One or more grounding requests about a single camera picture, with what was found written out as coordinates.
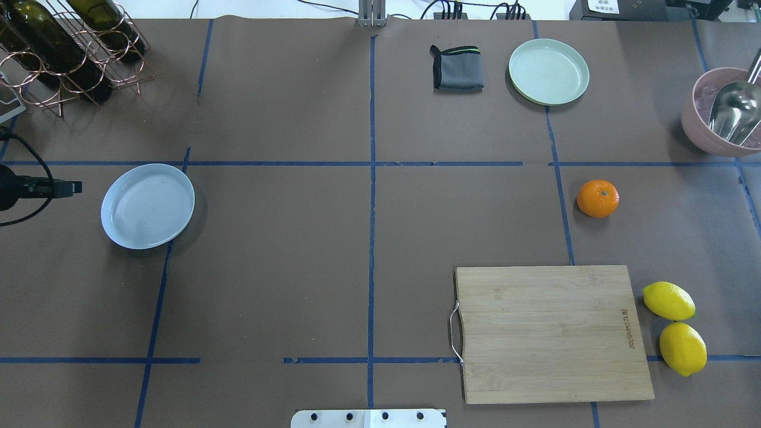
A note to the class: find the dark wine bottle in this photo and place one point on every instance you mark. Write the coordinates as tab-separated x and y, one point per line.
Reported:
14	45
57	49
112	28

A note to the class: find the yellow lemon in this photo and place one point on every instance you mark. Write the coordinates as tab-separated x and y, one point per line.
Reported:
683	349
669	301

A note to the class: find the metal ice scoop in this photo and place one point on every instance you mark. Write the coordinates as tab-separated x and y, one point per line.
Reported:
735	111

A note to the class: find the pink bowl with ice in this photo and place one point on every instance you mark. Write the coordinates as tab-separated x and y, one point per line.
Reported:
696	111

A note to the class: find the grey camera post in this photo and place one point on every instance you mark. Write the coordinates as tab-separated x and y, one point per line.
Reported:
372	13

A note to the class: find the dark wine bottle far left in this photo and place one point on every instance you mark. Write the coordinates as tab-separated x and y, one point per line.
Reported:
14	45

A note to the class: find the grey folded cloth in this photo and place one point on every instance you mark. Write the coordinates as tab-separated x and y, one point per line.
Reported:
459	69

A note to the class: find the lower yellow lemon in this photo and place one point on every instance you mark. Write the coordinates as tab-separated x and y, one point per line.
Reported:
683	349

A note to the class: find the orange fruit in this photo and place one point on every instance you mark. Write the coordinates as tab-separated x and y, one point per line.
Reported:
598	198

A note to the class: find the light blue plate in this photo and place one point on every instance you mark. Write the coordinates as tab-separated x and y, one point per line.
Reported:
147	206

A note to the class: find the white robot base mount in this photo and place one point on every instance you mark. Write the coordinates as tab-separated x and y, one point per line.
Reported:
405	417

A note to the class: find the copper wire bottle rack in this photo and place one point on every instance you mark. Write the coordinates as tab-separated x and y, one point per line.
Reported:
45	90

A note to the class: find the light green plate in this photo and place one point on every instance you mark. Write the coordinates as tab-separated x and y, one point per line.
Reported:
548	72

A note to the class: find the dark wine bottle right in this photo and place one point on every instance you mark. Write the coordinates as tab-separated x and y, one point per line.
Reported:
112	28

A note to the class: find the wooden cutting board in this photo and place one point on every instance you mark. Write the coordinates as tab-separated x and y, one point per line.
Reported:
550	334

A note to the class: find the upper yellow lemon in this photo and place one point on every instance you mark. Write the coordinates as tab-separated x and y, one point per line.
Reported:
669	301

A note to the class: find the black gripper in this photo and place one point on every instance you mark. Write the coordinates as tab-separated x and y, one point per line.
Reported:
7	188

